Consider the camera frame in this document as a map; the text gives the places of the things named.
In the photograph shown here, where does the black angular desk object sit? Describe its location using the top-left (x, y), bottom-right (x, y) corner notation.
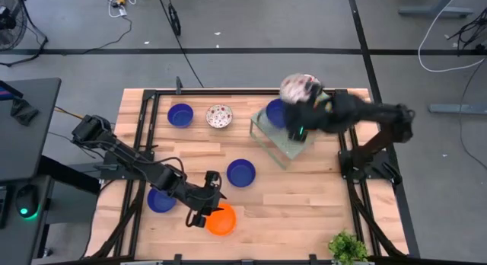
top-left (10, 97), bottom-right (40, 127)

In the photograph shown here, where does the black desk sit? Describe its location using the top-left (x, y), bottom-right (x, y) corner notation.
top-left (0, 77), bottom-right (62, 184)

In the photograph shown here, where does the dark monitor edge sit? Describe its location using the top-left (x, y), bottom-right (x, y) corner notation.
top-left (0, 80), bottom-right (24, 102)

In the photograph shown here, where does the yellow cable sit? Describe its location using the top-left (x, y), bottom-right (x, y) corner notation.
top-left (54, 106), bottom-right (85, 120)

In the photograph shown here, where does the black desk crossbar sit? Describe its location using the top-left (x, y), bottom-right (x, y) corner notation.
top-left (37, 154), bottom-right (102, 196)

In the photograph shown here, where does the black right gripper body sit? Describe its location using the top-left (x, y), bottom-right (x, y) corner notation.
top-left (283, 91), bottom-right (336, 143)

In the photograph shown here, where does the grey desk foot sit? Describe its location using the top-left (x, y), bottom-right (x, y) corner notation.
top-left (428, 102), bottom-right (487, 114)
top-left (398, 0), bottom-right (475, 19)

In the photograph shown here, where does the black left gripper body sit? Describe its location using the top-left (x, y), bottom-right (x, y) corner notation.
top-left (173, 170), bottom-right (225, 228)

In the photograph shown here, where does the black standing fan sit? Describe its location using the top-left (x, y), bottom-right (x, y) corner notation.
top-left (0, 0), bottom-right (49, 68)

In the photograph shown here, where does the floral mini bowl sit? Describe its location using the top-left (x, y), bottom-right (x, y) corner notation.
top-left (279, 73), bottom-right (323, 105)
top-left (205, 104), bottom-right (234, 129)

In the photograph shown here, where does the long black floor cable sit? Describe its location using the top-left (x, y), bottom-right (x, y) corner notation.
top-left (156, 0), bottom-right (206, 89)

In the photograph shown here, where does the green perforated metal shelf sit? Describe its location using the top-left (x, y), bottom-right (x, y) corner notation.
top-left (250, 104), bottom-right (320, 171)

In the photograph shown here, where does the small green potted plant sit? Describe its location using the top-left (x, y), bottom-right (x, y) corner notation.
top-left (327, 228), bottom-right (370, 265)

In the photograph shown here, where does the black computer mouse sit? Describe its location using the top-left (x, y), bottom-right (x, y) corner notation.
top-left (14, 184), bottom-right (40, 220)

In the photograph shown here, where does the black aluminium table frame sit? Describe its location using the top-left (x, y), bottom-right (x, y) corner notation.
top-left (85, 88), bottom-right (410, 265)

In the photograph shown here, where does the white power cable bundle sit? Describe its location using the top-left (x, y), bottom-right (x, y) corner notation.
top-left (101, 0), bottom-right (151, 19)

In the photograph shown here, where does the white floor cable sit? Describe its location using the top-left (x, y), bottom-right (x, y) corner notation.
top-left (417, 0), bottom-right (487, 74)

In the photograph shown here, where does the grey desk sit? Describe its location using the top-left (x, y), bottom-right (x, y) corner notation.
top-left (0, 175), bottom-right (56, 265)

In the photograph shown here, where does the black keyboard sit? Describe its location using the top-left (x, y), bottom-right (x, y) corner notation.
top-left (0, 187), bottom-right (9, 230)

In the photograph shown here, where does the black cable tangle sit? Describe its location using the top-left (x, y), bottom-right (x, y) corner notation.
top-left (447, 17), bottom-right (487, 53)

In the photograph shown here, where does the blue mini bowl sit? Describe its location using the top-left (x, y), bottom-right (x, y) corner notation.
top-left (226, 158), bottom-right (257, 189)
top-left (167, 103), bottom-right (195, 129)
top-left (147, 187), bottom-right (178, 214)
top-left (265, 98), bottom-right (288, 129)

